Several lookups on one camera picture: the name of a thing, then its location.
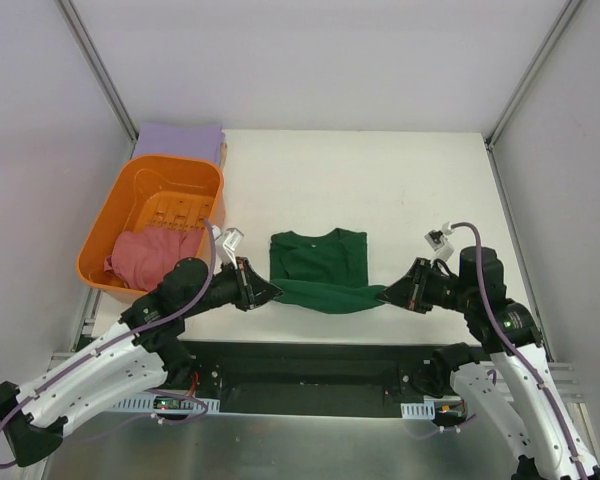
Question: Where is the aluminium frame post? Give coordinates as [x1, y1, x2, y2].
[484, 0, 586, 151]
[55, 0, 139, 143]

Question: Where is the right aluminium frame post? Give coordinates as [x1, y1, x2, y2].
[484, 0, 586, 151]

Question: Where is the folded purple t shirt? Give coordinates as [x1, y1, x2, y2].
[132, 122, 226, 167]

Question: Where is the left aluminium frame post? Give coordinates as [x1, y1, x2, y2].
[55, 0, 139, 143]

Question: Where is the orange plastic basket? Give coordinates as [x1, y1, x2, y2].
[76, 154, 225, 304]

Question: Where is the white cable duct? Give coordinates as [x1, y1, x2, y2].
[108, 392, 220, 415]
[400, 401, 436, 421]

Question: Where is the right white cable duct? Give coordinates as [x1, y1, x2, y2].
[400, 401, 436, 421]

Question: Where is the dark green t shirt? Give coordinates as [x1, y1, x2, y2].
[269, 228, 384, 315]

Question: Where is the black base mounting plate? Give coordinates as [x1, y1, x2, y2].
[160, 340, 486, 418]

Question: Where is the pink red t shirt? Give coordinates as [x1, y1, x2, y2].
[104, 227, 205, 291]

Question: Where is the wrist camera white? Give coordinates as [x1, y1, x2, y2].
[424, 222, 455, 262]
[213, 226, 244, 267]

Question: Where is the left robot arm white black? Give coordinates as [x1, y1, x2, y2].
[0, 257, 282, 469]

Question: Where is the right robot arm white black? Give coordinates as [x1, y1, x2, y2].
[376, 247, 600, 479]

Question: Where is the left white cable duct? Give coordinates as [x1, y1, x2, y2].
[108, 392, 220, 415]

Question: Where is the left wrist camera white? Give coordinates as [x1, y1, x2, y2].
[213, 226, 244, 267]

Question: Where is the aluminium front rail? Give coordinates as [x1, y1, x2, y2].
[548, 362, 585, 403]

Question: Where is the folded beige t shirt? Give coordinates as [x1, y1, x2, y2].
[219, 142, 228, 170]

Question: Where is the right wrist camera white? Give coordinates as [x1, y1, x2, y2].
[424, 222, 455, 262]

